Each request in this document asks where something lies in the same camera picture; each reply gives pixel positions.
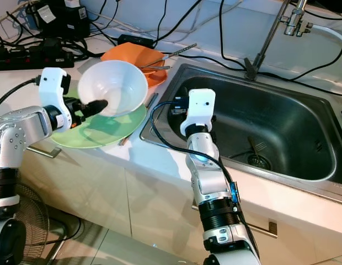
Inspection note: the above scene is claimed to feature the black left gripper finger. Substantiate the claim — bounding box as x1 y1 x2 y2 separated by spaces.
81 98 108 118

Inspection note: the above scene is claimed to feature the green plate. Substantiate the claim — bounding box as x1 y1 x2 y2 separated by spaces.
50 104 147 149

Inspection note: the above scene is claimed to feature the white bowl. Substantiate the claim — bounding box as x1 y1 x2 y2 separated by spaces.
77 60 148 118

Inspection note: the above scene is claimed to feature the orange plate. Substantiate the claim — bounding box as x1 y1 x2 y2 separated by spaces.
143 65 169 88

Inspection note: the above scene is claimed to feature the metal fork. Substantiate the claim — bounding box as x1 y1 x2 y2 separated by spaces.
141 63 172 71

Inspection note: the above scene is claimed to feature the orange bowl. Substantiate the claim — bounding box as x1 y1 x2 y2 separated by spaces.
100 42 166 70

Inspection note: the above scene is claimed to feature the flat black power brick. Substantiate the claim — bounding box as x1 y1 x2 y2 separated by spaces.
117 34 154 47

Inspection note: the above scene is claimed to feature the large black power adapter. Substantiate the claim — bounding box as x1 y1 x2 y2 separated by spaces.
30 0 89 38

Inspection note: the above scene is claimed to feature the sink drain strainer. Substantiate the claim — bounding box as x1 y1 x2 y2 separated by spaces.
245 152 275 169

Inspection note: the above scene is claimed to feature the stainless steel sink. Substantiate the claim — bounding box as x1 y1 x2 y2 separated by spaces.
140 62 342 206

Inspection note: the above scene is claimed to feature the black faucet pipe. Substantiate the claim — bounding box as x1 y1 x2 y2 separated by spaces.
244 0 296 81

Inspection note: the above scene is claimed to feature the chrome faucet valve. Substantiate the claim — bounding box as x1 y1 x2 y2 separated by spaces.
281 0 323 38

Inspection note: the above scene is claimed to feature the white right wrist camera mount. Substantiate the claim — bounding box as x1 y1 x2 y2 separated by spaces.
179 88 216 137

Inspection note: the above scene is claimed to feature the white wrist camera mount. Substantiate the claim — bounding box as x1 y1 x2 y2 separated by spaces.
39 67 73 133
179 88 216 137

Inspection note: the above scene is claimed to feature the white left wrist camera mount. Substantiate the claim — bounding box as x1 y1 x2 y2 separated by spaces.
39 67 73 133

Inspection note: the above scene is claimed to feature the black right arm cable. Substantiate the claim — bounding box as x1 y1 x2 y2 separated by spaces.
150 99 243 210

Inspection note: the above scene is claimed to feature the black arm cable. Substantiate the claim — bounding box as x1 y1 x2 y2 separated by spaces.
0 77 42 111
150 99 243 210

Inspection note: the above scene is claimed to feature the long metal cabinet handle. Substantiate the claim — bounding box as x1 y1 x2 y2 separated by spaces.
28 145 64 160

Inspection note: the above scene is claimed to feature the long silver utensil handle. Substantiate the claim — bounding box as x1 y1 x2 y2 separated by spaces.
154 43 198 64

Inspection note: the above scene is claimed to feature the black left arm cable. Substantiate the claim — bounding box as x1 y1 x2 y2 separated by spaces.
0 77 42 111

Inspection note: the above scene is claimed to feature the black wall cable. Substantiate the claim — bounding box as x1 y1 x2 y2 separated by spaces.
218 0 342 97

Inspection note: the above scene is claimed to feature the white water hose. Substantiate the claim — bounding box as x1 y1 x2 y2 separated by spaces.
312 23 342 47

